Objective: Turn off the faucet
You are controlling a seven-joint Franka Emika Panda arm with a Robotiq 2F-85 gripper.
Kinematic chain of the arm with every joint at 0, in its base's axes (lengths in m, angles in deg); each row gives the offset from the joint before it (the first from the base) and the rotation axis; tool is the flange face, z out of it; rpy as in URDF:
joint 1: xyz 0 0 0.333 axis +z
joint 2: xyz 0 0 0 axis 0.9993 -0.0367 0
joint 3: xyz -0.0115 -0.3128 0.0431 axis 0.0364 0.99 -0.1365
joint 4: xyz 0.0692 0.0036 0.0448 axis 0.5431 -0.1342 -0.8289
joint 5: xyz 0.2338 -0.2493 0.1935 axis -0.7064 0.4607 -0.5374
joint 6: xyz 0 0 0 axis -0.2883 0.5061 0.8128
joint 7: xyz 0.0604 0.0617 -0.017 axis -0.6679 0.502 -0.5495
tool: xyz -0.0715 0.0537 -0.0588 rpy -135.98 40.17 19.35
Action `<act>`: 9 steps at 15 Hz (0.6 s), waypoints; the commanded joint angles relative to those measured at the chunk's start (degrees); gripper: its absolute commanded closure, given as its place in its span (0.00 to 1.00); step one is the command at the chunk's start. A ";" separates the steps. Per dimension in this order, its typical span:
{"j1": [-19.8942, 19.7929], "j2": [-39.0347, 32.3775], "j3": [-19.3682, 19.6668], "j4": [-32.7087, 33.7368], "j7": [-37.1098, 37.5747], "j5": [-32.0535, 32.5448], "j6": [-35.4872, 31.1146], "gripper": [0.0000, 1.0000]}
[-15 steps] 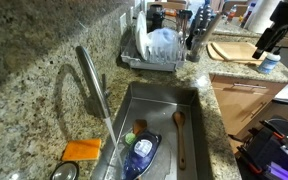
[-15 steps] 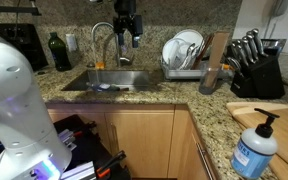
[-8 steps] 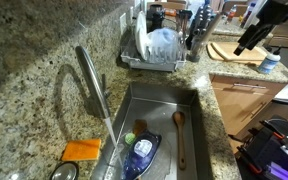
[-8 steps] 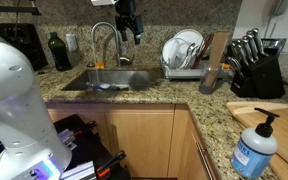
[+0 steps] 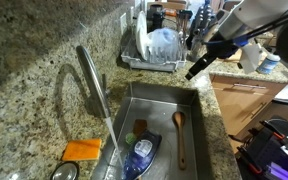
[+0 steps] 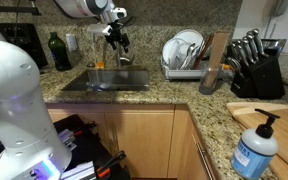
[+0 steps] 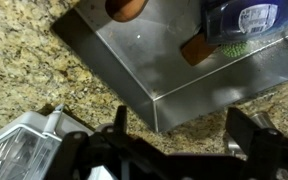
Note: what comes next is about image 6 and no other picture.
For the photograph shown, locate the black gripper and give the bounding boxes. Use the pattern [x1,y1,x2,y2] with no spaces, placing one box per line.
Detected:
[104,20,132,54]

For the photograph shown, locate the chrome kitchen faucet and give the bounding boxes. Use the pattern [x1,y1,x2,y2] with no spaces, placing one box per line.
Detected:
[115,42,136,68]

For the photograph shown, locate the stainless steel sink basin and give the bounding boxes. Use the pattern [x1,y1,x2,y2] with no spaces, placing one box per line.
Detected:
[61,68,150,93]

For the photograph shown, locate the clear plastic bottle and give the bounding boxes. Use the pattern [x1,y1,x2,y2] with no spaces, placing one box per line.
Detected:
[86,81,112,91]

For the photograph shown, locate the small white soap dispenser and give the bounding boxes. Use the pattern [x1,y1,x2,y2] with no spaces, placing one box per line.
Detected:
[65,33,79,53]

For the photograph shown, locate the dark green glass bottle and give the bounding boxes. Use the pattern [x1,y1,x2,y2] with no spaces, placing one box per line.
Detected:
[47,31,73,72]

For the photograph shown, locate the metal serving utensils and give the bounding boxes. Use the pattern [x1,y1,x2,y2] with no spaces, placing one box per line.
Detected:
[179,42,199,70]

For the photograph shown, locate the large white plate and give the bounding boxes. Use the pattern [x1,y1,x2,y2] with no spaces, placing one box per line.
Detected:
[172,28,205,58]

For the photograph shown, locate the white dish rack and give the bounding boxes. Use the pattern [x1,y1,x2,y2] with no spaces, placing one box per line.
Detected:
[159,55,235,81]

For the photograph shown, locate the dark wooden utensil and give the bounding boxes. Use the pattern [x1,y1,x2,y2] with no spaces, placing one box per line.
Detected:
[191,33,216,70]

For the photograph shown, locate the black countertop appliance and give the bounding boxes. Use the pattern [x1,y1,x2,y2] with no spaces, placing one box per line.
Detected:
[0,22,49,70]

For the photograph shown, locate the tall brown cutting board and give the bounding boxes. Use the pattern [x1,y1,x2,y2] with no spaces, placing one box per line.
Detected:
[202,31,231,88]

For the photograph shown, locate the clear drinking glass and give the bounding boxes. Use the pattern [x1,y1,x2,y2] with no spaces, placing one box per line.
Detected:
[198,66,222,96]

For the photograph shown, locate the light wood cabinet door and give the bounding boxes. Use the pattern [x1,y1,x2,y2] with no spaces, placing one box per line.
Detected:
[47,109,176,179]

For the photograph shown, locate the black equipment cart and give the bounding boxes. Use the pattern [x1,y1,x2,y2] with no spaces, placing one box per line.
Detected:
[52,114,132,180]

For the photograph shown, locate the black orange clamp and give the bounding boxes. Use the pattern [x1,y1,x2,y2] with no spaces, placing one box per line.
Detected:
[95,149,127,180]

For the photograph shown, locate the black knife block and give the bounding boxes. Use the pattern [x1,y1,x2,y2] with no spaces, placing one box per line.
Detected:
[230,44,286,100]

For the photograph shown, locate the blue label hand soap bottle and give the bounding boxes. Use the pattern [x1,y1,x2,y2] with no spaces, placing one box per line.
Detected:
[230,108,281,180]

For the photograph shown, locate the large wooden cutting board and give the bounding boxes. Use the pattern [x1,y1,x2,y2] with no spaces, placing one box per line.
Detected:
[225,101,288,180]

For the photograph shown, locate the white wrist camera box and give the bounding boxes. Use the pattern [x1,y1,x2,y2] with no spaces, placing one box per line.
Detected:
[87,23,114,36]

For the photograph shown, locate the dark wall shelf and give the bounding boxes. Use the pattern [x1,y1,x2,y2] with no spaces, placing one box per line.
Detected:
[0,4,42,16]

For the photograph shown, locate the steel handled knife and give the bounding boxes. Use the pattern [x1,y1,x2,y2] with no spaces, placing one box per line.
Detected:
[241,36,256,66]
[246,31,262,63]
[235,40,251,69]
[251,28,268,58]
[230,42,241,60]

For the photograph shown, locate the black handled kitchen scissors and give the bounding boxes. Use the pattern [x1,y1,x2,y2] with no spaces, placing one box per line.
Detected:
[226,56,243,75]

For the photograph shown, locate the wood cabinet door with handle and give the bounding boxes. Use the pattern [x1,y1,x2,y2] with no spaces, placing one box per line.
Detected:
[167,105,218,180]

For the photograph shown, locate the metal cabinet handle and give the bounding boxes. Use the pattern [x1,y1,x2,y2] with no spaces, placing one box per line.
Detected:
[195,142,216,180]

